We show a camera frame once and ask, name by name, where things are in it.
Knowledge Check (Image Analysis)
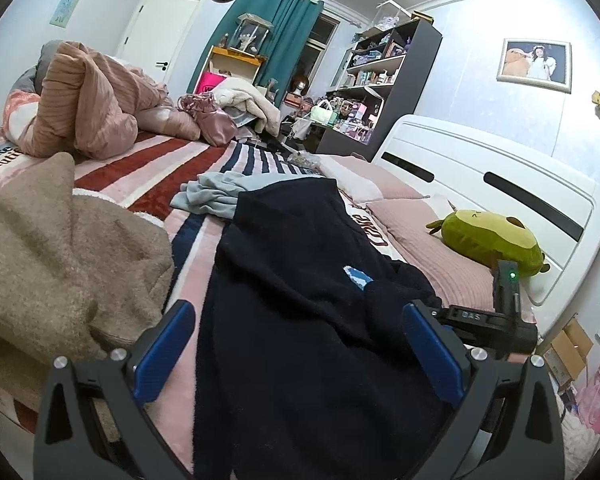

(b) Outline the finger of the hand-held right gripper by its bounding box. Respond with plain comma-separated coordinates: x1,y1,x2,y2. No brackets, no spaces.
342,264,374,292

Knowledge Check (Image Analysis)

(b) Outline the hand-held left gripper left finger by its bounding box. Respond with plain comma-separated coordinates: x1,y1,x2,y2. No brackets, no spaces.
32,300,197,480

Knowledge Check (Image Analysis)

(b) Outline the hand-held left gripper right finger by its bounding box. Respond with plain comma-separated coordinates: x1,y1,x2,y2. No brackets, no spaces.
401,300,566,480

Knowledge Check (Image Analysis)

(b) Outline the dark navy fleece garment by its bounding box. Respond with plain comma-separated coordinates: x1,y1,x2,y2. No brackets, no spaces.
192,177,463,480

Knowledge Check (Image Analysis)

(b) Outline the cardboard box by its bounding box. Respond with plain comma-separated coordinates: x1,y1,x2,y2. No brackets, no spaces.
542,317,595,387

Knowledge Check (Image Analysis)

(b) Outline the pink ribbed pillow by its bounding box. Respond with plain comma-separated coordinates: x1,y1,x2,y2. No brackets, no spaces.
367,197,536,323

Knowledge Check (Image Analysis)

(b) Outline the green avocado plush toy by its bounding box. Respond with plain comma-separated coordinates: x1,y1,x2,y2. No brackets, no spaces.
426,210,551,278

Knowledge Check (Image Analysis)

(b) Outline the pale pink pillow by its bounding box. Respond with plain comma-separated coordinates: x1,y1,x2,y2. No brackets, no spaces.
325,155,426,206

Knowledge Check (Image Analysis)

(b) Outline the pink translucent bag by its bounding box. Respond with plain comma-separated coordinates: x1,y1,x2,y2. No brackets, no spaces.
572,357,600,433

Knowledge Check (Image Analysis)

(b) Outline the brown fleece blanket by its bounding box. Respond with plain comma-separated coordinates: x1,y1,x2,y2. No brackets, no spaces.
0,152,176,411

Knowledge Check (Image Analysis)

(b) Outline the light blue garment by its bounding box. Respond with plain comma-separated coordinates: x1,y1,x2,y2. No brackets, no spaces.
170,171,281,221

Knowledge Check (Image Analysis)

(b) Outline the pale green handbag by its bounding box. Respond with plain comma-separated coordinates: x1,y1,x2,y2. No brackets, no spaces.
307,100,334,127

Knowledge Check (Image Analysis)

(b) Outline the white bed headboard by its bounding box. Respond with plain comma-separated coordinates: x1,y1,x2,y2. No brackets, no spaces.
370,114,600,338

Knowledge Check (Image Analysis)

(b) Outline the mannequin head with wig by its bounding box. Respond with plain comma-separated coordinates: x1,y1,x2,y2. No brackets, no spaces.
290,75,312,109

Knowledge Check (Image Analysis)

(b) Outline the beige cloth pile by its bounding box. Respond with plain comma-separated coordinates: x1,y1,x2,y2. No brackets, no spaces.
212,77,283,134

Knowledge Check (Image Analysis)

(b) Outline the dark grey bookshelf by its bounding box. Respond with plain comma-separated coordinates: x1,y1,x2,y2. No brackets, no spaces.
315,17,443,157

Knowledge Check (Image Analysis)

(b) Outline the pink satin bag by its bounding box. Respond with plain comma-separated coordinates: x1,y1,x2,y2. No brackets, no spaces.
177,92,239,147

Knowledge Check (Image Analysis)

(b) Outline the window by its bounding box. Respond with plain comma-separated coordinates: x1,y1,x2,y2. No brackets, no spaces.
295,10,342,87

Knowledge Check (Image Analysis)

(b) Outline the bright pink bag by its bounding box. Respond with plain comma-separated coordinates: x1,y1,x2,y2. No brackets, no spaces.
195,71,229,96

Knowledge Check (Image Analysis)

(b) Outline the yellow wooden shelf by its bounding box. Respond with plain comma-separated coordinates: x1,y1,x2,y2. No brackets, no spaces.
192,46,267,96

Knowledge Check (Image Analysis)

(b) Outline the pink ribbed duvet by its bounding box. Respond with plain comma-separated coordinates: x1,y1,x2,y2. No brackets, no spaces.
17,41,202,159

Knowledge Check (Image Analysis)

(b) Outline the clear box with purple toys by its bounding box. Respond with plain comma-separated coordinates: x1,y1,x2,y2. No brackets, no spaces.
372,0,411,32

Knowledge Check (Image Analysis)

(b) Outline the glass display case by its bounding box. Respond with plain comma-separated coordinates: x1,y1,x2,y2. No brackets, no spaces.
228,12,273,56

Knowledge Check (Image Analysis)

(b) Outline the teal curtain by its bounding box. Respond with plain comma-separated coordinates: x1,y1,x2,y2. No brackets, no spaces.
187,0,325,111

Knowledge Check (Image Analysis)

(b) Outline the grey pillow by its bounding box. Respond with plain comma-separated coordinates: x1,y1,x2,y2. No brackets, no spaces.
11,40,63,97

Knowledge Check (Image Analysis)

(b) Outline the white door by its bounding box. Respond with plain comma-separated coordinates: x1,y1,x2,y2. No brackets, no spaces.
117,0,202,87

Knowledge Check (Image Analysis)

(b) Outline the framed wall photo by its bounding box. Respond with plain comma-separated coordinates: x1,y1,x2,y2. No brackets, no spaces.
496,38,572,94

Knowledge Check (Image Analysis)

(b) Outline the light blue wall poster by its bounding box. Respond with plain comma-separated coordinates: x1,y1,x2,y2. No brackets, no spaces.
49,0,84,28

